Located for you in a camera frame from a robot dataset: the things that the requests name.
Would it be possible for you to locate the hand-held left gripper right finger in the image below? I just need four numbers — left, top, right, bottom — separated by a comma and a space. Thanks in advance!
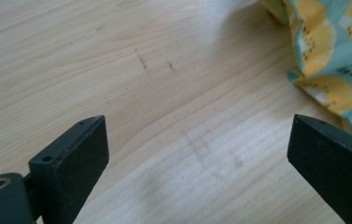
287, 113, 352, 224

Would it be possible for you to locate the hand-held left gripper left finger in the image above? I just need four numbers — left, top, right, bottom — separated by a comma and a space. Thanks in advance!
28, 114, 110, 224

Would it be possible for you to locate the yellow and blue patterned cloth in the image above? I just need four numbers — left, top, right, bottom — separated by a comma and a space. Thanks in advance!
259, 0, 352, 147

